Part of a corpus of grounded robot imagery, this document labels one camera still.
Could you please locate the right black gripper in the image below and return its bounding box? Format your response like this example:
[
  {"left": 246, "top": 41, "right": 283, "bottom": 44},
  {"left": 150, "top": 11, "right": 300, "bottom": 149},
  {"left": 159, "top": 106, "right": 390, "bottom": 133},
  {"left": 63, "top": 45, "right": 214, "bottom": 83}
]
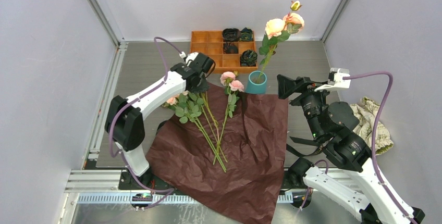
[{"left": 275, "top": 73, "right": 332, "bottom": 139}]

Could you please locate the peach rose stem with bud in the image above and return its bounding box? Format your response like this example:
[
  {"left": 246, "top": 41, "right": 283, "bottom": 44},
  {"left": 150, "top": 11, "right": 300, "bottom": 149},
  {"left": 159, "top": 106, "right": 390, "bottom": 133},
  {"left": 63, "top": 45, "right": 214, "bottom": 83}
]
[{"left": 253, "top": 0, "right": 305, "bottom": 84}]

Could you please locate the dark red wrapping paper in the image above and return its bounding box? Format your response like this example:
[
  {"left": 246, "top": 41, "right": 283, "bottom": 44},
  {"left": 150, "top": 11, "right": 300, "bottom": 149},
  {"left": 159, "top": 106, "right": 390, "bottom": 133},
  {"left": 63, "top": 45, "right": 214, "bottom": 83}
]
[{"left": 146, "top": 84, "right": 288, "bottom": 223}]

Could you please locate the black printed ribbon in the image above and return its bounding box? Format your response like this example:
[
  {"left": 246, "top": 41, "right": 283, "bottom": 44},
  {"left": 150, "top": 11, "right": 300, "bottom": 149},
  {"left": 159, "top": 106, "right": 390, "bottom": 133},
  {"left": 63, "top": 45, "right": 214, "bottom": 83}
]
[{"left": 286, "top": 136, "right": 325, "bottom": 158}]

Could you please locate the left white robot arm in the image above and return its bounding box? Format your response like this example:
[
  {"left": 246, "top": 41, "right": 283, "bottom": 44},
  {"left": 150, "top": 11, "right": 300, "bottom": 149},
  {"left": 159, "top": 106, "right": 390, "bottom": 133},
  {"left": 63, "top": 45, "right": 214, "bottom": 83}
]
[{"left": 104, "top": 52, "right": 215, "bottom": 189}]

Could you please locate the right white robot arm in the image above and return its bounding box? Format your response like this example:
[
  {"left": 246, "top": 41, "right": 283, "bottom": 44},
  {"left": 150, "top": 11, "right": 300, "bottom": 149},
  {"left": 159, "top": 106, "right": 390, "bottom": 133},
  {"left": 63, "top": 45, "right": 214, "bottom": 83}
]
[{"left": 277, "top": 68, "right": 425, "bottom": 223}]

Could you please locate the teal vase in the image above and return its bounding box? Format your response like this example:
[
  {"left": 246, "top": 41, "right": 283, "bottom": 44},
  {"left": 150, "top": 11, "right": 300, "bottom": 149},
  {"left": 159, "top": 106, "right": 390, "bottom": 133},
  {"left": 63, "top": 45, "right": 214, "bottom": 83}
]
[{"left": 245, "top": 70, "right": 267, "bottom": 94}]

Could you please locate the cream peach roses stem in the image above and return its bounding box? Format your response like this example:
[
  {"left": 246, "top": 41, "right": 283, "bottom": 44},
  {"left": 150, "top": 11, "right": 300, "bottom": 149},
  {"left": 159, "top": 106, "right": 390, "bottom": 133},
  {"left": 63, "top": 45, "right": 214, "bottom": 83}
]
[{"left": 161, "top": 91, "right": 228, "bottom": 172}]

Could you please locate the orange compartment tray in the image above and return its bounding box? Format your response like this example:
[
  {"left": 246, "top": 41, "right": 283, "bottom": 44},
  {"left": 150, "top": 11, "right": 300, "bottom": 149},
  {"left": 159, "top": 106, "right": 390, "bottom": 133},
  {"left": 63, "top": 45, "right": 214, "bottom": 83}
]
[{"left": 190, "top": 30, "right": 257, "bottom": 74}]

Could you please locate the two pink roses stem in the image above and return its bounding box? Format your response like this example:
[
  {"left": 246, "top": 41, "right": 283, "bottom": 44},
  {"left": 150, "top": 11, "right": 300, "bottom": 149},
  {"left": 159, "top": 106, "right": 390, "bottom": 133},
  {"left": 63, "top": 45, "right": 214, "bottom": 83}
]
[{"left": 215, "top": 71, "right": 245, "bottom": 161}]

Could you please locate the dark green rolled sock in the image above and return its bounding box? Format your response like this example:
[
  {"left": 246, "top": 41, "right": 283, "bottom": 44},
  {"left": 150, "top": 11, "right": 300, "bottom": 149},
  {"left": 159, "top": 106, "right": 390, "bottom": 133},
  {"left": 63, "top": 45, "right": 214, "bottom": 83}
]
[{"left": 240, "top": 49, "right": 257, "bottom": 67}]

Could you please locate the black rolled sock top left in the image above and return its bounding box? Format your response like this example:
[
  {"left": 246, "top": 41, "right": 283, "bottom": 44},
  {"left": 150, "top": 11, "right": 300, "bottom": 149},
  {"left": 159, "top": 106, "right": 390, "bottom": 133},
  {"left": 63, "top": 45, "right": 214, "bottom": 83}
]
[{"left": 222, "top": 28, "right": 241, "bottom": 42}]

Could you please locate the dark teal rolled sock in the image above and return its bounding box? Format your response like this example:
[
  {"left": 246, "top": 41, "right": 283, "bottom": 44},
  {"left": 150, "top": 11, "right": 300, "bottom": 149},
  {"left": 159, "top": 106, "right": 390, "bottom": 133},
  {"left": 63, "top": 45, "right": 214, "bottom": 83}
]
[{"left": 240, "top": 27, "right": 254, "bottom": 42}]

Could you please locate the crumpled printed cloth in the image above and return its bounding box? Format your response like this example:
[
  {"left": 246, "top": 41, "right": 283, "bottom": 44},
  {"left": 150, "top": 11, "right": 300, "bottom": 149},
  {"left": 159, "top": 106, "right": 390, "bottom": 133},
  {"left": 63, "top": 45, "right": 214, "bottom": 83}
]
[{"left": 350, "top": 97, "right": 394, "bottom": 155}]

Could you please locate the small electronics board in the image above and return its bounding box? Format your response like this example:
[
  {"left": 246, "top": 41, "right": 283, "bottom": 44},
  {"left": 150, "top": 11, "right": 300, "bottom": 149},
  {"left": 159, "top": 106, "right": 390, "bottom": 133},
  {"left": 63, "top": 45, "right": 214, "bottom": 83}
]
[{"left": 132, "top": 193, "right": 153, "bottom": 202}]

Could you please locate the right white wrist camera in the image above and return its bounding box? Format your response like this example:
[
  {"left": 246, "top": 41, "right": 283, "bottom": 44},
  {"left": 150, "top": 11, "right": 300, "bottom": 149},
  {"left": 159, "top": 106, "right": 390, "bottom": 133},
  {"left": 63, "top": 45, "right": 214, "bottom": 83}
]
[{"left": 314, "top": 68, "right": 351, "bottom": 92}]

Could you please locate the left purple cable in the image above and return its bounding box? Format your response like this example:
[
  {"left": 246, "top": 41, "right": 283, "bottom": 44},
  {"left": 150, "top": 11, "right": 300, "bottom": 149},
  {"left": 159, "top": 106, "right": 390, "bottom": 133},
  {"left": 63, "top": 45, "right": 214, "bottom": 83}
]
[{"left": 108, "top": 36, "right": 187, "bottom": 209}]

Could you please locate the purple cable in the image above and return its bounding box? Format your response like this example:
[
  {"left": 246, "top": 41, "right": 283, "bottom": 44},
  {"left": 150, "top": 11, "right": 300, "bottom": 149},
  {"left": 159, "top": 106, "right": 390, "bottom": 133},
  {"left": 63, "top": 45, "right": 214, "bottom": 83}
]
[
  {"left": 108, "top": 36, "right": 187, "bottom": 209},
  {"left": 341, "top": 71, "right": 420, "bottom": 224}
]

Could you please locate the perforated metal rail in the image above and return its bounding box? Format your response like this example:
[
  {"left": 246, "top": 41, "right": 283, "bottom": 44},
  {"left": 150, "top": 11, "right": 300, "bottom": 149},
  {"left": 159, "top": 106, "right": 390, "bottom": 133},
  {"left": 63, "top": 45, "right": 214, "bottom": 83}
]
[{"left": 77, "top": 193, "right": 294, "bottom": 205}]

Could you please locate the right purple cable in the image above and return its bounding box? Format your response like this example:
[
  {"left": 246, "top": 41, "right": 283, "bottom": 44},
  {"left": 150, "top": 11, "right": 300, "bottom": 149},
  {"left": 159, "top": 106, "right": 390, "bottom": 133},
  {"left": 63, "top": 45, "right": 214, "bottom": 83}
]
[{"left": 341, "top": 71, "right": 420, "bottom": 224}]

